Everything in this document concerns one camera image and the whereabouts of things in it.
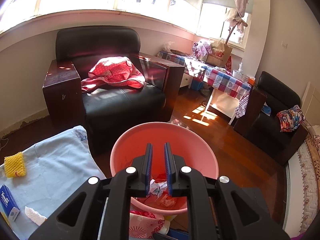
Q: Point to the checkered cloth side table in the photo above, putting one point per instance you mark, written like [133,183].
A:
[214,78]

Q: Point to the colourful cushion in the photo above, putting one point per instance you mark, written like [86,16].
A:
[290,119]

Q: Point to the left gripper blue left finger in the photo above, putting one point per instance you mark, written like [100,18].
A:
[147,169]

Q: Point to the coat stand with clothes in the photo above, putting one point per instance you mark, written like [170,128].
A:
[234,18]

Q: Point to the pink white patterned bag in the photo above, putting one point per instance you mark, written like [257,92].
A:
[143,224]

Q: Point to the red polka dot garment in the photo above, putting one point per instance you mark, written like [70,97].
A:
[115,71]

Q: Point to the brown paper shopping bag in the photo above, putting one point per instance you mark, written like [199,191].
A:
[220,53]

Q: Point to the red white wrapper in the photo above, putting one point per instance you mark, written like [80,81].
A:
[157,189]

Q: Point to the white drawer cabinet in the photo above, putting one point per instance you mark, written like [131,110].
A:
[186,81]

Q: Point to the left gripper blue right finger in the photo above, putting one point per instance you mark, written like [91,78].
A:
[168,166]

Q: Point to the red snack wrapper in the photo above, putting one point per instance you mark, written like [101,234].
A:
[165,201]

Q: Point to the yellow foam fruit net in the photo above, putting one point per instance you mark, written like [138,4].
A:
[14,166]

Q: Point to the white styrofoam piece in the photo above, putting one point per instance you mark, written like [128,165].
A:
[34,216]

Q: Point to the light blue floral tablecloth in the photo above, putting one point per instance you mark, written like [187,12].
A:
[56,167]

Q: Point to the blue Tempo tissue pack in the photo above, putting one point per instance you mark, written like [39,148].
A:
[9,204]

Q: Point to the pink plastic trash bucket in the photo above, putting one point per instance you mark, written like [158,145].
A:
[195,170]

